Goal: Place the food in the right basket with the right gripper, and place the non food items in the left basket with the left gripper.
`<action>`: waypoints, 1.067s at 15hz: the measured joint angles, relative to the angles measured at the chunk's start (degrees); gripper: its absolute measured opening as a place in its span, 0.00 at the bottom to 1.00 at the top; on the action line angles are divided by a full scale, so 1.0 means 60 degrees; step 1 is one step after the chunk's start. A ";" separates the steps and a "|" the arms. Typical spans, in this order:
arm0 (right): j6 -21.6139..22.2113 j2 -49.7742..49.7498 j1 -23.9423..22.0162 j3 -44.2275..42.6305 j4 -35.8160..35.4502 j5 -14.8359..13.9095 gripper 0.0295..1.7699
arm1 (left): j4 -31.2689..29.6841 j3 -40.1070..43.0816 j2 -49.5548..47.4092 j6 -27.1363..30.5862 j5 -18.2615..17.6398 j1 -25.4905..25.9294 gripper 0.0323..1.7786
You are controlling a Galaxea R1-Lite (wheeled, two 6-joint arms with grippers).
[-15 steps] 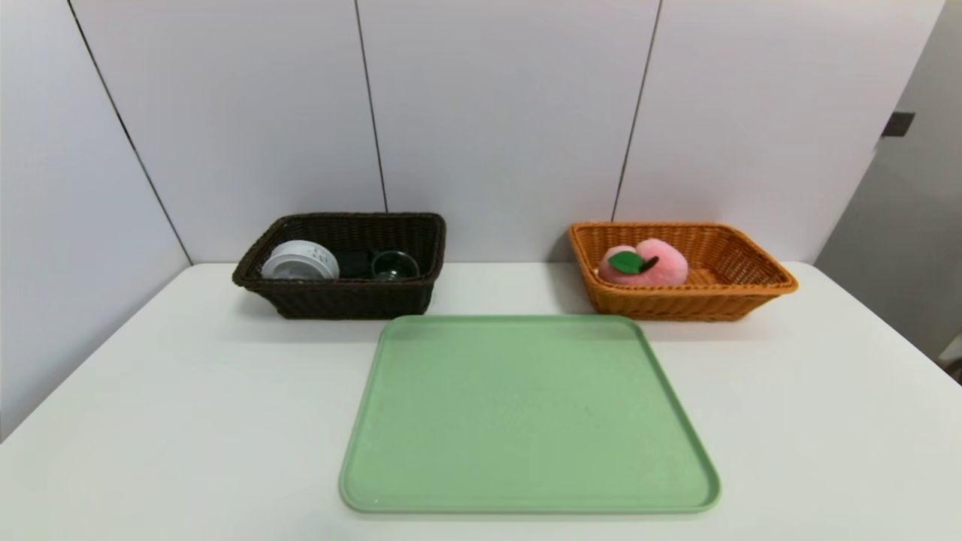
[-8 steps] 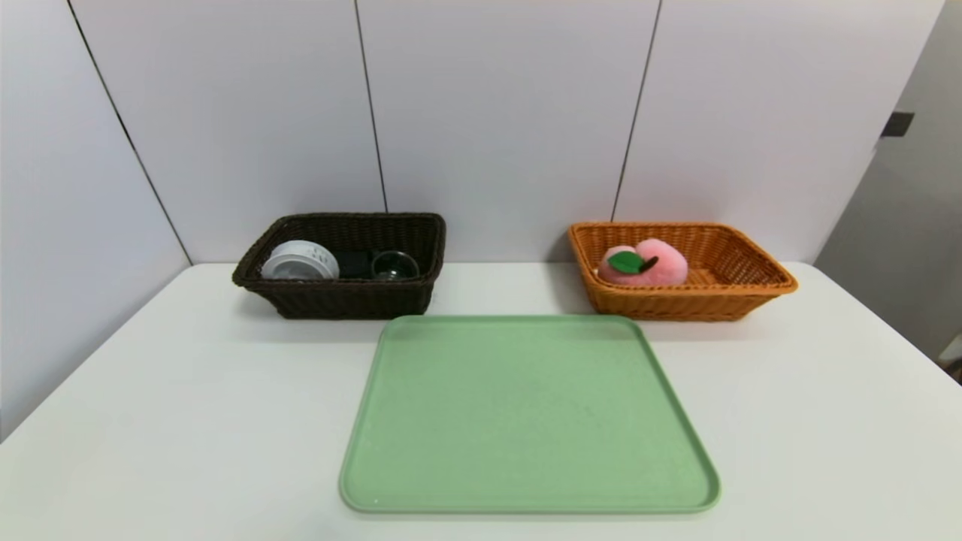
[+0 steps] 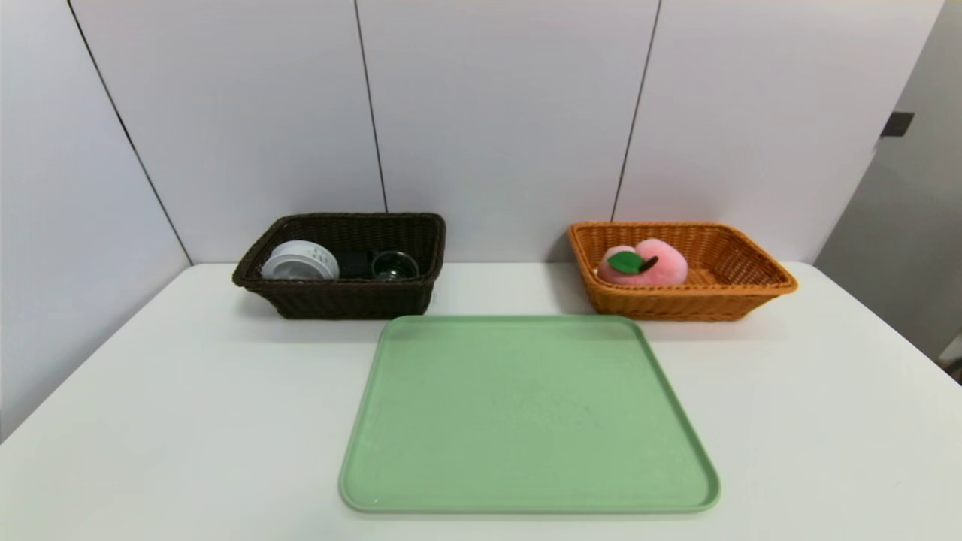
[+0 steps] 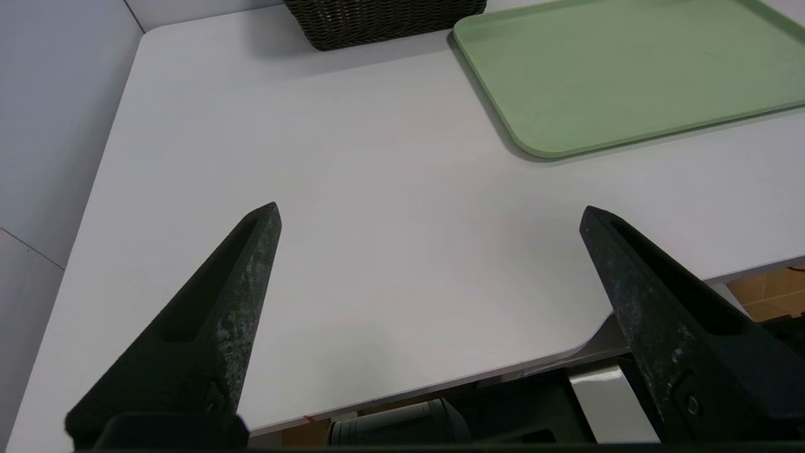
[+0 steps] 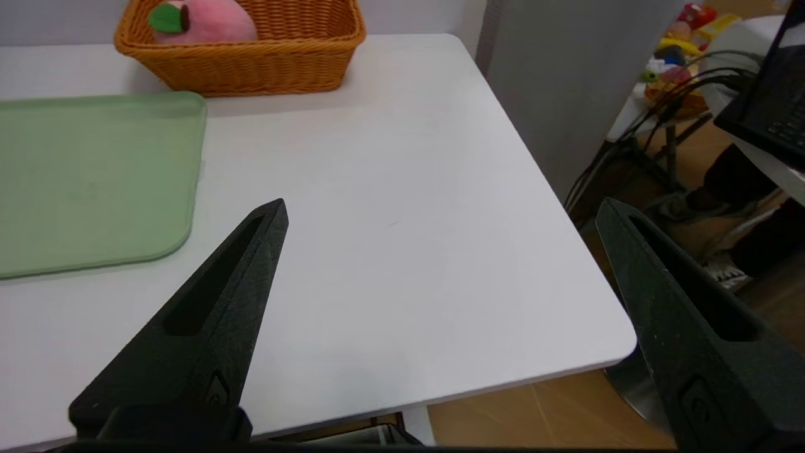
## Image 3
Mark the black leather pouch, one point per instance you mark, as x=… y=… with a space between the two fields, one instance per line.
x=355 y=264

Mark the pink plush peach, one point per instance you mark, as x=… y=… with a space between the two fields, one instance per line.
x=654 y=263

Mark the white round plastic cup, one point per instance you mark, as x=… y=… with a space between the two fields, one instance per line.
x=301 y=261

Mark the dark brown wicker basket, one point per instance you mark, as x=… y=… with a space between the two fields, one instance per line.
x=346 y=300

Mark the orange wicker basket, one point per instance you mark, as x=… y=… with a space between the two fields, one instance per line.
x=721 y=297

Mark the light green plastic tray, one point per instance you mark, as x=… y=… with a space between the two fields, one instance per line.
x=526 y=421

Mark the black wall bracket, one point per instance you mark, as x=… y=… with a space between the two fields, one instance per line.
x=897 y=125

